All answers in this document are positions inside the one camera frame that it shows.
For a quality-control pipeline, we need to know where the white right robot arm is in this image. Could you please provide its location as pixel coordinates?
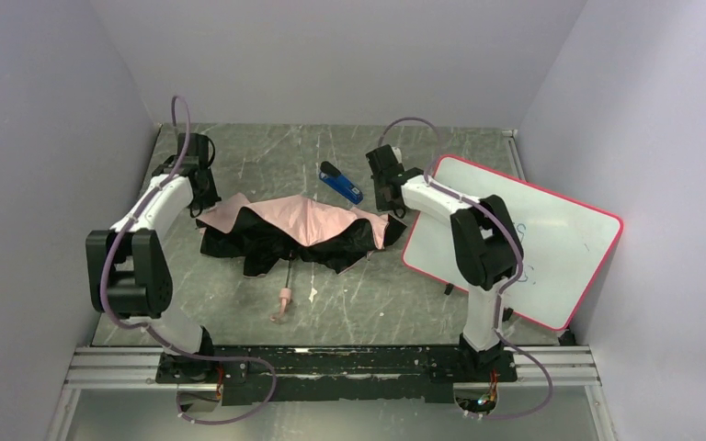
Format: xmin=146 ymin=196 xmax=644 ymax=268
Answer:
xmin=366 ymin=145 xmax=524 ymax=368

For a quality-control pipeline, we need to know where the pink framed whiteboard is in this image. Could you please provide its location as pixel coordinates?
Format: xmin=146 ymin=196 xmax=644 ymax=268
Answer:
xmin=434 ymin=154 xmax=623 ymax=331

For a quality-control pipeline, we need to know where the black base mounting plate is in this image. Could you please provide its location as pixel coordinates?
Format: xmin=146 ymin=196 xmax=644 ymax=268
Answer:
xmin=154 ymin=345 xmax=518 ymax=406

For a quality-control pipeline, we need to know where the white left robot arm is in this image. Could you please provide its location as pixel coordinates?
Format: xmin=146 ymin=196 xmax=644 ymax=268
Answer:
xmin=85 ymin=133 xmax=220 ymax=383

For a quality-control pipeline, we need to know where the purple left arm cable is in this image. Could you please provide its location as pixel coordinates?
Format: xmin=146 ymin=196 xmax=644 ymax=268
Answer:
xmin=97 ymin=94 xmax=278 ymax=427

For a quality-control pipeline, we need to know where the blue and black stapler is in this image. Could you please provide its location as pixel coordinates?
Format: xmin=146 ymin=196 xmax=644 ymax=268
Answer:
xmin=318 ymin=161 xmax=363 ymax=205

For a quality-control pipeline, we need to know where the aluminium rail frame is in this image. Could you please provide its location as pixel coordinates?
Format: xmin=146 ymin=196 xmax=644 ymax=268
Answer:
xmin=49 ymin=345 xmax=617 ymax=440

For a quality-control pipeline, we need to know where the pink and black folding umbrella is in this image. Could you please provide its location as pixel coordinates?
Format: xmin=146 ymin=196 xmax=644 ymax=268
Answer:
xmin=196 ymin=192 xmax=408 ymax=323

